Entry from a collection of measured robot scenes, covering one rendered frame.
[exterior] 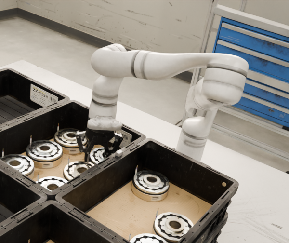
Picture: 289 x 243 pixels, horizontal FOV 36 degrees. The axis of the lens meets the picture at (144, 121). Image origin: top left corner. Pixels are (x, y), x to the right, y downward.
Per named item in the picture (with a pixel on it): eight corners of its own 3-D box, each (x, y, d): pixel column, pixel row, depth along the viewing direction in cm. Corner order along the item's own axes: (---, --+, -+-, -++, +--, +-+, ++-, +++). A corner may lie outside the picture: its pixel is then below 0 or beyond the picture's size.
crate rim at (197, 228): (147, 143, 132) (149, 136, 131) (239, 189, 119) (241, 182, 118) (50, 205, 101) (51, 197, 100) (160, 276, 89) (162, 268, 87)
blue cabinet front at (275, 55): (202, 93, 317) (221, 16, 290) (301, 131, 290) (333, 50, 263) (200, 94, 315) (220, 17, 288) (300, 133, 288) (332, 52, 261)
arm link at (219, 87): (243, 107, 95) (222, 115, 121) (253, 64, 96) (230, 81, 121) (201, 96, 96) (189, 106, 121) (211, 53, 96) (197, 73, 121)
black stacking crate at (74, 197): (142, 169, 136) (148, 138, 131) (229, 217, 124) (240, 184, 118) (48, 236, 106) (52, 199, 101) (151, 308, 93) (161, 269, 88)
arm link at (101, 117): (87, 129, 116) (89, 109, 113) (84, 109, 125) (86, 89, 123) (121, 131, 118) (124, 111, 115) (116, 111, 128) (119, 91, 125)
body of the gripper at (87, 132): (115, 109, 127) (111, 137, 132) (85, 107, 125) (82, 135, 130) (119, 122, 121) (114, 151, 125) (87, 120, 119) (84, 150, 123)
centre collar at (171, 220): (171, 216, 112) (172, 214, 112) (188, 226, 110) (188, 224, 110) (160, 225, 108) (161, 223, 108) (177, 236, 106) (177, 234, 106)
